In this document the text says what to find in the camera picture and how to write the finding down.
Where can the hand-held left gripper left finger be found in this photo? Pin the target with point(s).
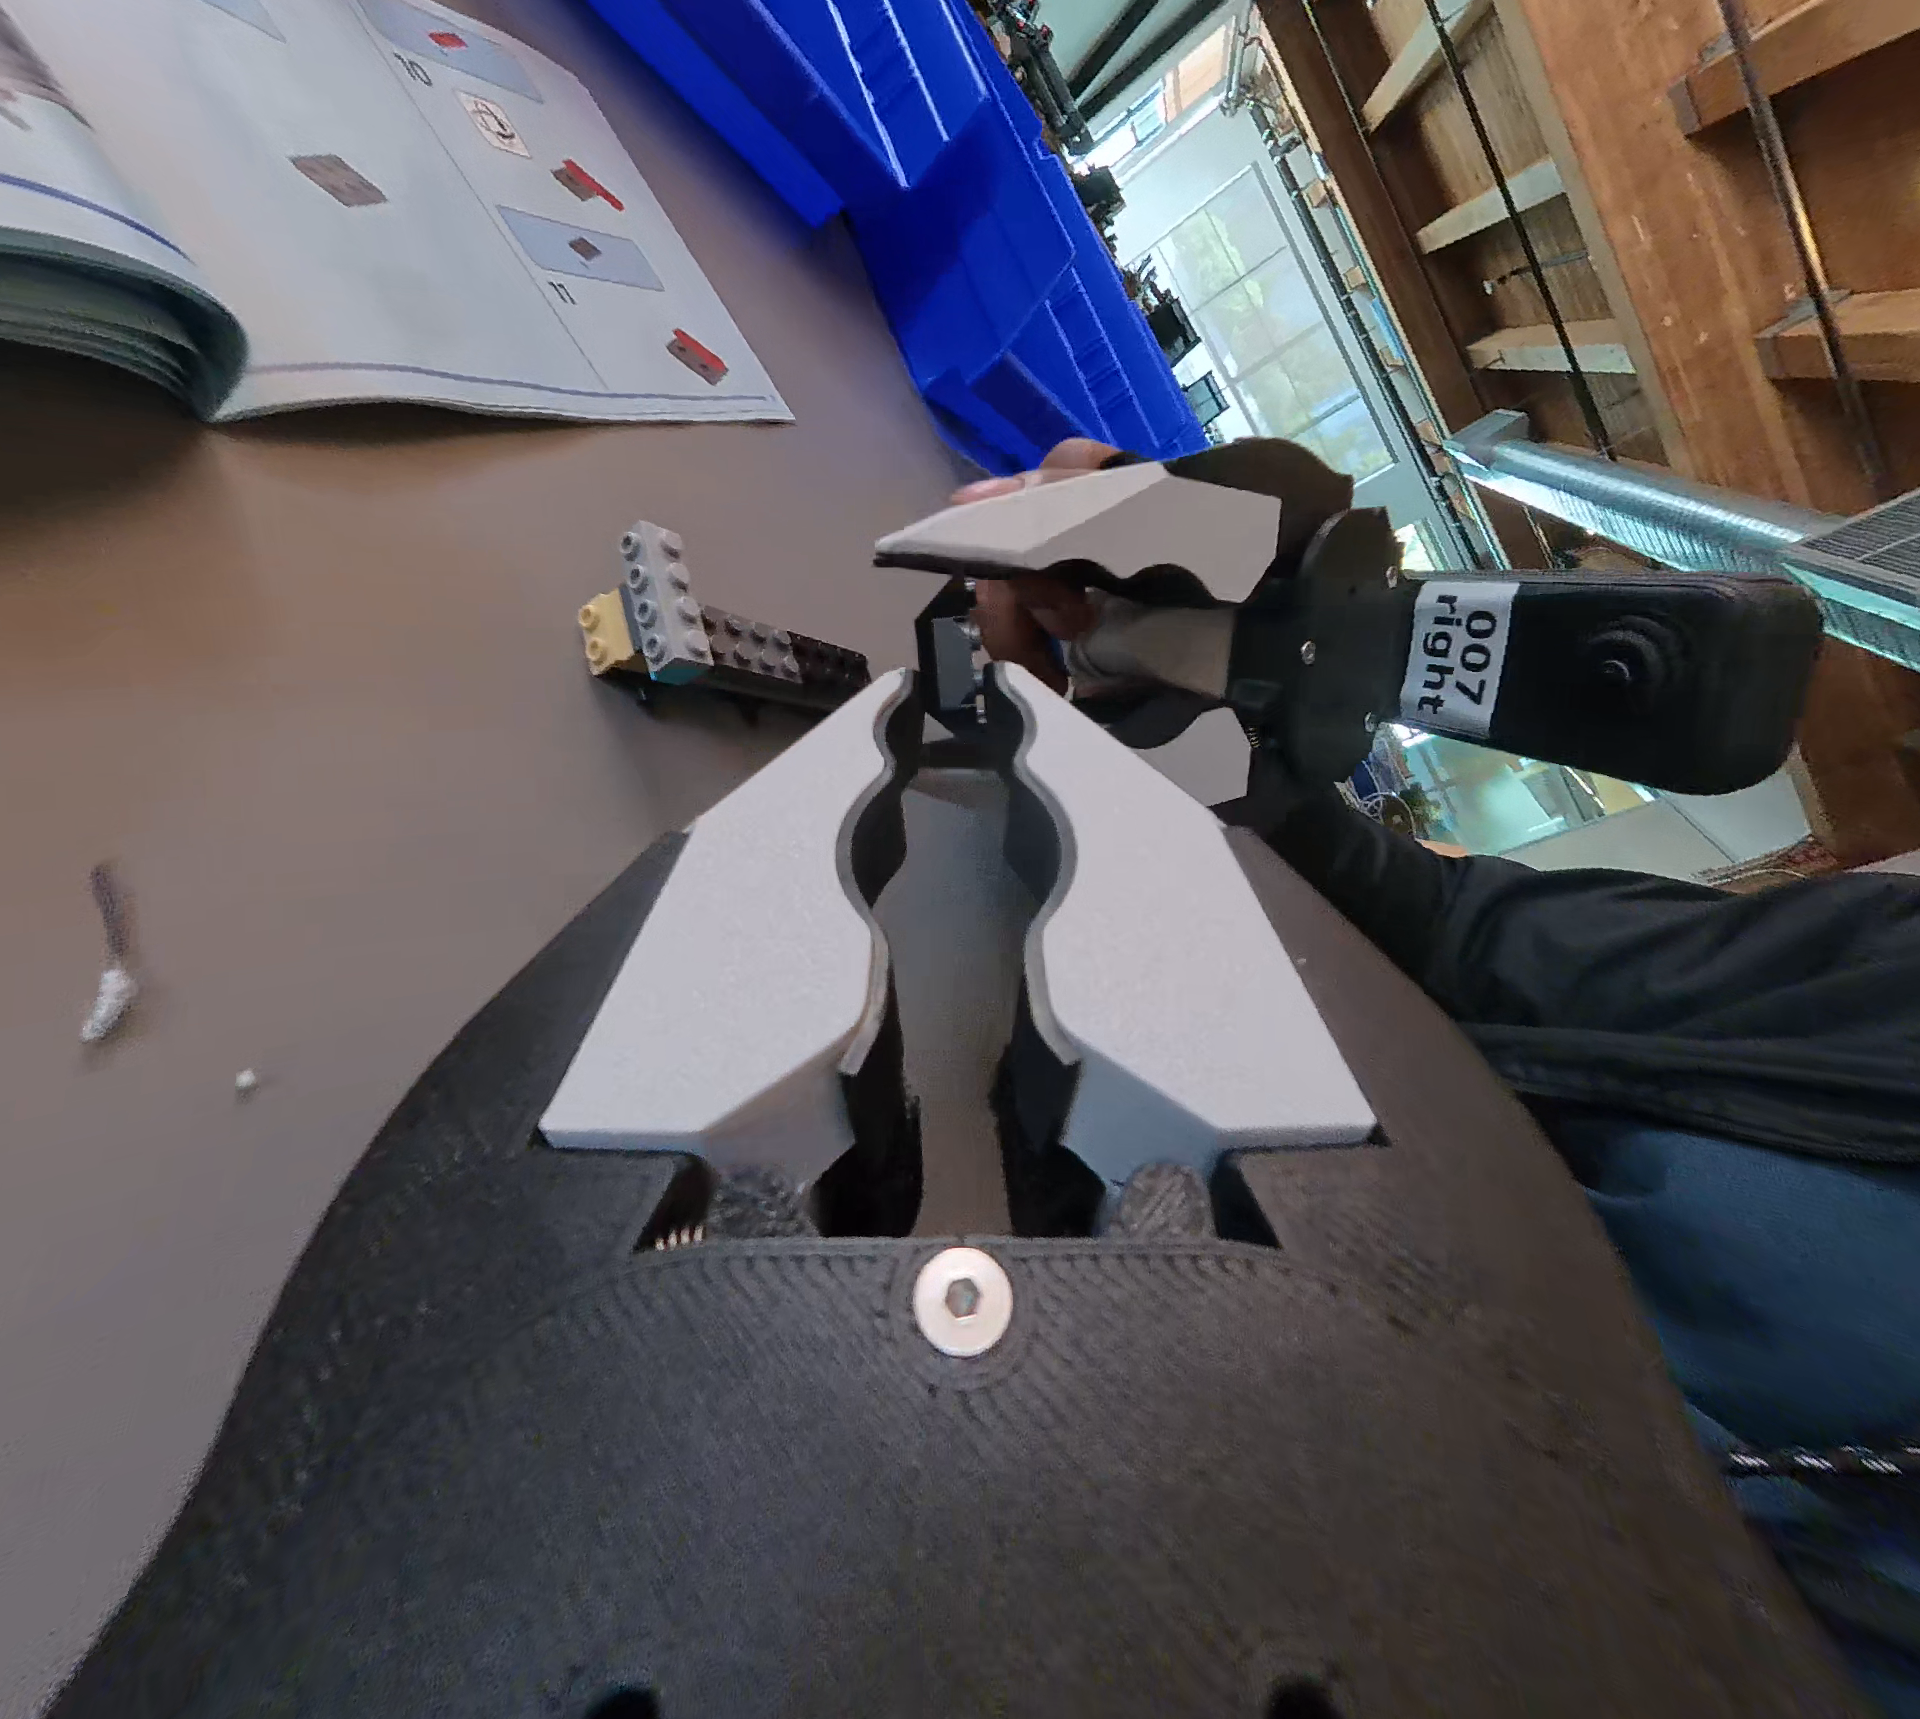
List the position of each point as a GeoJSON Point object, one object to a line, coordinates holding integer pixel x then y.
{"type": "Point", "coordinates": [720, 984]}

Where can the person's blue hoodie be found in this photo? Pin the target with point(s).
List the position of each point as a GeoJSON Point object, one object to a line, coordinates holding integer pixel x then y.
{"type": "Point", "coordinates": [1771, 1270]}

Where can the small black brick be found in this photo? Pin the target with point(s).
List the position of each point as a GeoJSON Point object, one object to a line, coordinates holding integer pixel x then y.
{"type": "Point", "coordinates": [948, 684]}

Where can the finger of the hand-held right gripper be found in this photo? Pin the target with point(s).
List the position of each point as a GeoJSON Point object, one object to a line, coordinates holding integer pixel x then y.
{"type": "Point", "coordinates": [1163, 654]}
{"type": "Point", "coordinates": [1111, 520]}

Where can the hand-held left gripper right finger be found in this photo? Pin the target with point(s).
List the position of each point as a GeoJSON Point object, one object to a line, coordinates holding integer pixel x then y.
{"type": "Point", "coordinates": [1185, 984]}

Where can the person's right forearm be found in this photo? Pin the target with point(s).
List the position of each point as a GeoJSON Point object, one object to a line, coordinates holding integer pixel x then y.
{"type": "Point", "coordinates": [1574, 954]}

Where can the person's right hand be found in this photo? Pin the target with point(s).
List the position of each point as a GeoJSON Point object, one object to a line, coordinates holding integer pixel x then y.
{"type": "Point", "coordinates": [1050, 624]}

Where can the silver metal air duct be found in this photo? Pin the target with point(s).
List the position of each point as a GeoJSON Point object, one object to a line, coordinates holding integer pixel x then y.
{"type": "Point", "coordinates": [1620, 504]}

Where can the person's black jacket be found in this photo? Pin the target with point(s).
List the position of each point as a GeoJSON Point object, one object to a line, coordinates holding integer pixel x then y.
{"type": "Point", "coordinates": [1724, 1090]}

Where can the duct vent grille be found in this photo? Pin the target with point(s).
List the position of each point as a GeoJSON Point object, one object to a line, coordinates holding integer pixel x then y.
{"type": "Point", "coordinates": [1868, 586]}

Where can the open instruction booklet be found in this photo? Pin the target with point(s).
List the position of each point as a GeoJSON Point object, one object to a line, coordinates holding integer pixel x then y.
{"type": "Point", "coordinates": [301, 98]}

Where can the small grey plastic scrap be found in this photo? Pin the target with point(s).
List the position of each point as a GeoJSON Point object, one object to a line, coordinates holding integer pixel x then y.
{"type": "Point", "coordinates": [109, 1000]}

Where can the long grey black brick assembly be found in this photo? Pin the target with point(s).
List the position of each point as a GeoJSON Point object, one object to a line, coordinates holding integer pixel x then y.
{"type": "Point", "coordinates": [751, 662]}

